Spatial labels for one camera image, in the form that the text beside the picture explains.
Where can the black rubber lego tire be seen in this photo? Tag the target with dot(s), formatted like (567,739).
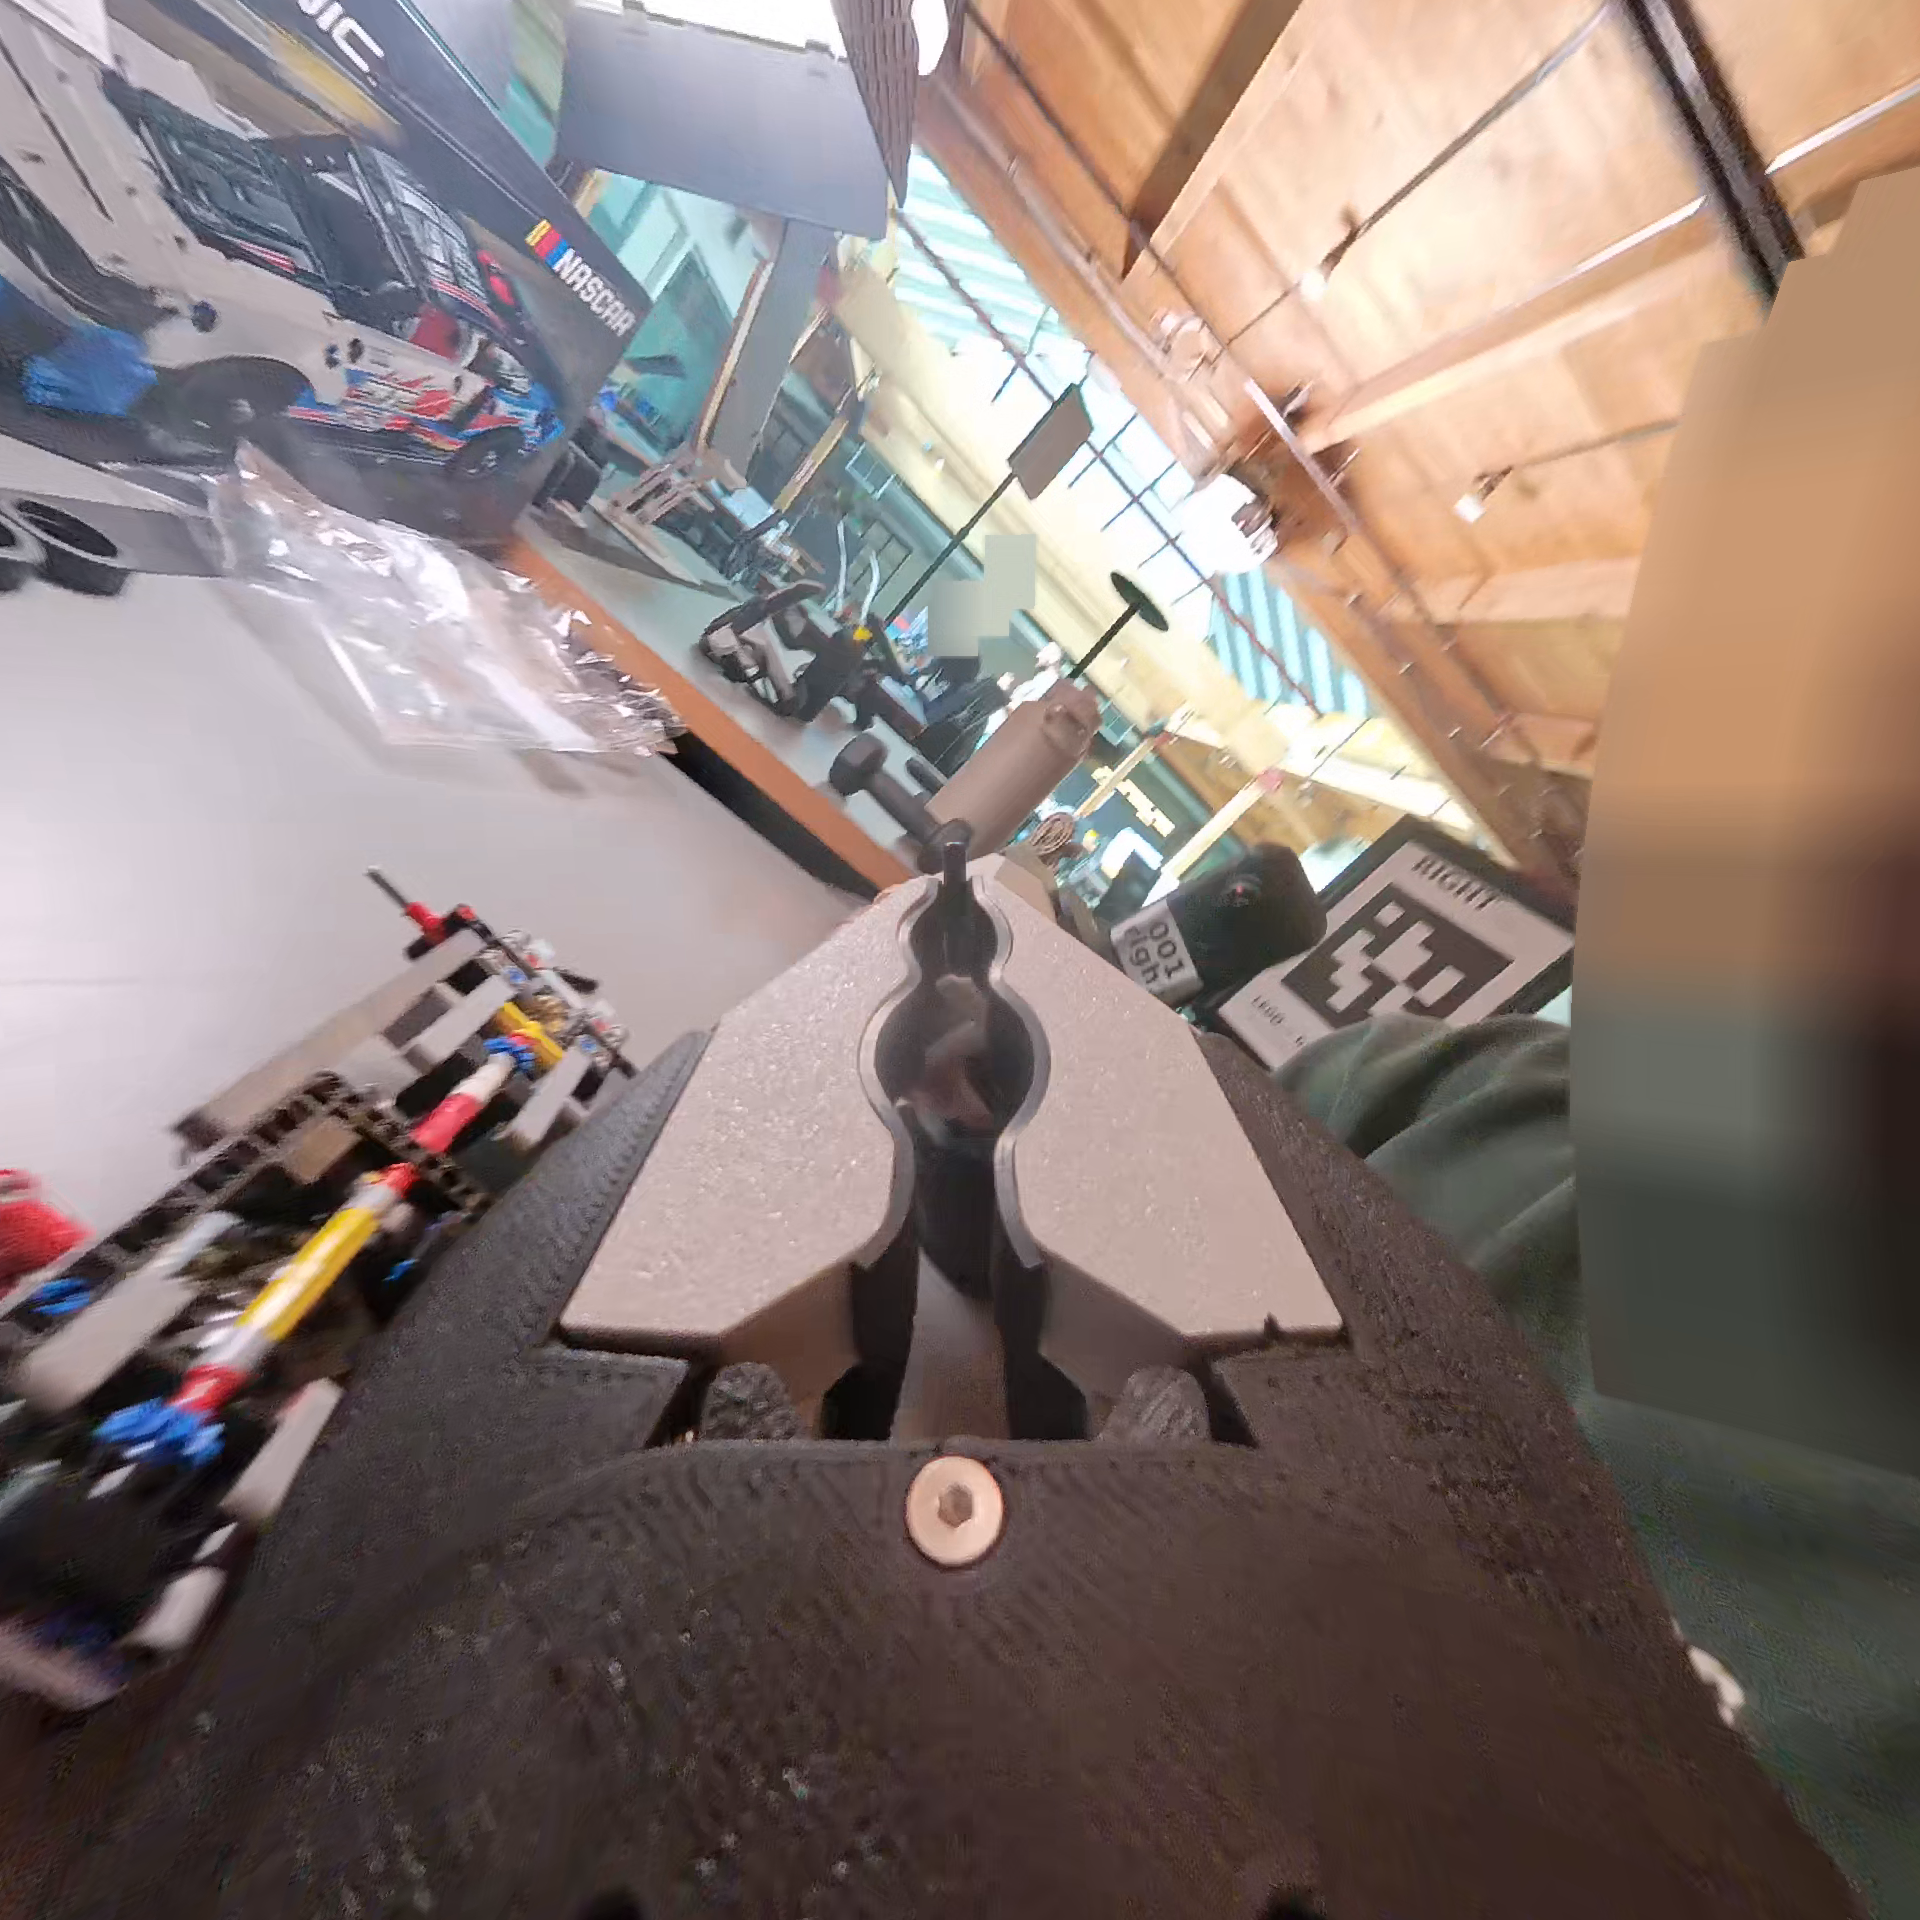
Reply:
(68,547)

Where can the person's green hoodie torso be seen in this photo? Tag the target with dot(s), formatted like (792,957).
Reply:
(1769,1621)

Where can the grey cardboard strip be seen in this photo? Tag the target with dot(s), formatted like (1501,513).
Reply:
(165,525)

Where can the black lego pin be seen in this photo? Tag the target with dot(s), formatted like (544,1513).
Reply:
(954,886)

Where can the black pole sign stand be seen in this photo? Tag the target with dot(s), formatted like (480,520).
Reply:
(1049,436)

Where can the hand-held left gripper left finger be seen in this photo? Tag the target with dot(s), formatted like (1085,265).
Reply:
(720,1200)

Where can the lego car chassis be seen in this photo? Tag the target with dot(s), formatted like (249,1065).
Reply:
(300,1277)

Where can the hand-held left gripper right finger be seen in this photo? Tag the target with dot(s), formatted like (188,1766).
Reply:
(1154,1200)

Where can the lego set box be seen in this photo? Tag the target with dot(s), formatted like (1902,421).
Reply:
(300,270)

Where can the clear plastic bag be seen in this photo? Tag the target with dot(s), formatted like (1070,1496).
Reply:
(436,629)

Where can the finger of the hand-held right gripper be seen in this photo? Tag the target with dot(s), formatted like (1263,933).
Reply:
(1020,750)

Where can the person's right forearm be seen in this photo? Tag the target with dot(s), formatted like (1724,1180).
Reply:
(1440,1156)

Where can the black racing simulator seat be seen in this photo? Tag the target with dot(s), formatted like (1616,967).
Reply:
(780,652)

